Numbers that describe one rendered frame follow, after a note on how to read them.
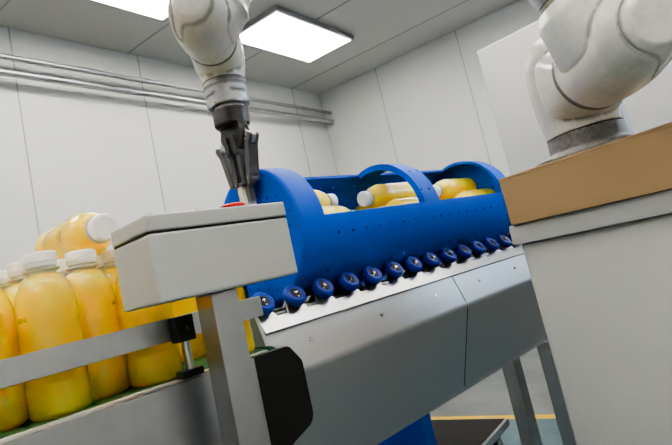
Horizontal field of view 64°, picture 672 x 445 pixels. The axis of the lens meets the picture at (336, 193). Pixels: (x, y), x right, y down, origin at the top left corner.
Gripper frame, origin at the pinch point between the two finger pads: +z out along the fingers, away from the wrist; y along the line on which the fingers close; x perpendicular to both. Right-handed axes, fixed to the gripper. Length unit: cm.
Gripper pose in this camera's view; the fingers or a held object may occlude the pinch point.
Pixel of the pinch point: (248, 203)
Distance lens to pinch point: 110.1
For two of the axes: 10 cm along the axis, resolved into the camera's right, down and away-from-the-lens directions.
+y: 6.8, -2.5, -6.9
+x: 7.0, -0.6, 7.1
